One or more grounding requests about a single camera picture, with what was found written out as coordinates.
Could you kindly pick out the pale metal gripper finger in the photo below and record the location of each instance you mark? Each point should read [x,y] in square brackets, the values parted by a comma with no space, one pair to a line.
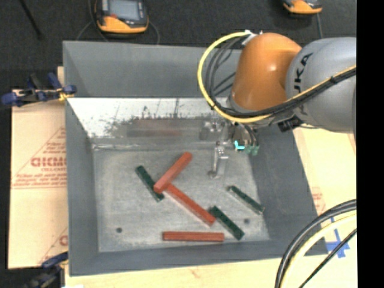
[214,163]
[223,163]

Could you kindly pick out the red-brown flat block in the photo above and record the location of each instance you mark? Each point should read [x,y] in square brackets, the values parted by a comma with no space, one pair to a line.
[193,236]
[175,169]
[192,204]

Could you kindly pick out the dark green flat block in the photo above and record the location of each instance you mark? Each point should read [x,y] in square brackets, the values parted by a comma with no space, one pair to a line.
[146,180]
[246,200]
[228,223]

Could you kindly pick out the grey metal bin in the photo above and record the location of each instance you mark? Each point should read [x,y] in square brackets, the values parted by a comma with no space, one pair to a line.
[126,214]

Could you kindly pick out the brown cardboard board red print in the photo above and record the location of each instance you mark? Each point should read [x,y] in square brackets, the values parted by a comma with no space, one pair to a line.
[36,208]

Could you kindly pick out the black cylinder on white bracket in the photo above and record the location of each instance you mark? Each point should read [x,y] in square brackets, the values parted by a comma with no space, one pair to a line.
[288,125]

